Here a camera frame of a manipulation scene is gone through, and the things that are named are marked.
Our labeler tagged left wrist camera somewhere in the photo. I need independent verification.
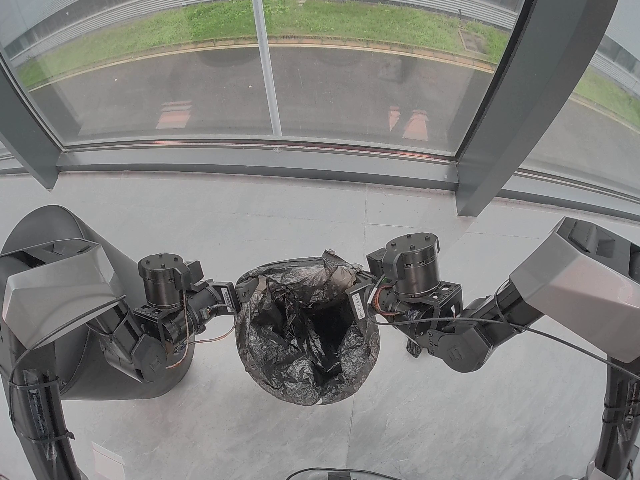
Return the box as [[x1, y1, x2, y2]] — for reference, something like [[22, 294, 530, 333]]
[[185, 260, 213, 293]]

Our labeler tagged black plastic bag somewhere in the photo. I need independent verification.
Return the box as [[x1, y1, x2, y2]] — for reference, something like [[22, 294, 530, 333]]
[[235, 249, 381, 406]]

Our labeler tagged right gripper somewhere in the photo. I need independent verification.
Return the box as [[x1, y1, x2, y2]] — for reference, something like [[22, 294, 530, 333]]
[[348, 287, 396, 325]]

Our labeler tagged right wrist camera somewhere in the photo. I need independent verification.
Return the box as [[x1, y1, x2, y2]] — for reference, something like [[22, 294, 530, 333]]
[[366, 247, 396, 284]]

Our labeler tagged window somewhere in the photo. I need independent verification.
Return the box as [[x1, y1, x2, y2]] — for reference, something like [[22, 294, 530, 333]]
[[0, 0, 640, 219]]

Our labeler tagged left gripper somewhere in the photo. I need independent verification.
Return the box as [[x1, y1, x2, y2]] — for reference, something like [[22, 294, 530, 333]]
[[192, 276, 262, 322]]

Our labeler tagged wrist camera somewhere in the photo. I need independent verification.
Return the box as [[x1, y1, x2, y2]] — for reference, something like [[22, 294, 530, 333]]
[[366, 247, 396, 284], [185, 260, 213, 293]]

